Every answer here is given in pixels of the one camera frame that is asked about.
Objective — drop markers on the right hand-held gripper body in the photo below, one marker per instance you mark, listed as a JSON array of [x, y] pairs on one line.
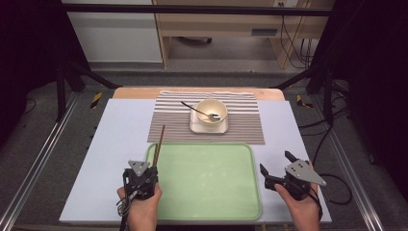
[[301, 174]]

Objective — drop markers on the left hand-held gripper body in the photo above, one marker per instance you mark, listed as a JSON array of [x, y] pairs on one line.
[[142, 184]]

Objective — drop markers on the brown wooden chopstick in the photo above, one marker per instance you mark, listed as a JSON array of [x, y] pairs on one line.
[[159, 141]]

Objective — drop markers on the light green plastic tray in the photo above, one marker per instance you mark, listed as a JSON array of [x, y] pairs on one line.
[[208, 183]]

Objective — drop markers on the cream round bowl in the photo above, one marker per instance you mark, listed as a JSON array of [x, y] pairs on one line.
[[221, 107]]

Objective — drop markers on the cream square plate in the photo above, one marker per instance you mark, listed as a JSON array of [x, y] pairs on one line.
[[195, 127]]

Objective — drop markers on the silver metal spoon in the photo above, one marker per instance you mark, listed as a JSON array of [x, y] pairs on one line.
[[195, 110]]

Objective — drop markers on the person's left hand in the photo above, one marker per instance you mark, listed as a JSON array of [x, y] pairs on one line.
[[142, 210]]

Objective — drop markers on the person's right hand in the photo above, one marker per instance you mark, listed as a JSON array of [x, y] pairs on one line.
[[303, 210]]

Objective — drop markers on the yellow black floor tape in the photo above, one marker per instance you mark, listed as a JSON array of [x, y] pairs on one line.
[[301, 101], [96, 100]]

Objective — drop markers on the brown white striped placemat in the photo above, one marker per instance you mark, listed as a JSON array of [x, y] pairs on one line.
[[170, 128]]

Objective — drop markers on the black metal stand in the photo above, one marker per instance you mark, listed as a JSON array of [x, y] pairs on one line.
[[327, 96], [61, 93]]

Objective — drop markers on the light wooden table board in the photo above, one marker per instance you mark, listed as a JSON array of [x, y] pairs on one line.
[[134, 93]]

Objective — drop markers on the black curtain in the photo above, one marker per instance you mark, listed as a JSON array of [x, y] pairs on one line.
[[29, 48], [375, 80]]

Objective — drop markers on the dark label on desk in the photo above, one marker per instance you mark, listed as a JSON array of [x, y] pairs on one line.
[[264, 32]]

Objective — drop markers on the grey object under desk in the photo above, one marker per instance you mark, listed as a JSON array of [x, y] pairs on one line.
[[192, 40]]

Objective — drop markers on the white cabinet panel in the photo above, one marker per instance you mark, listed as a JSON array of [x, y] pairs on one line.
[[112, 38]]

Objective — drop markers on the light wooden desk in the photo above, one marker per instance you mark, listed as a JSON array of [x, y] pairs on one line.
[[218, 24]]

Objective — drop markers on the white power strip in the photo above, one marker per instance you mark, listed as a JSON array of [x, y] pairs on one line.
[[285, 2]]

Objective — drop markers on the aluminium floor rail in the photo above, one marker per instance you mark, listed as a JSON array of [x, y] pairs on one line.
[[352, 179], [35, 160]]

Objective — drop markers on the black horizontal frame bar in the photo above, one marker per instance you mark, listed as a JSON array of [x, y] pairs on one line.
[[192, 9]]

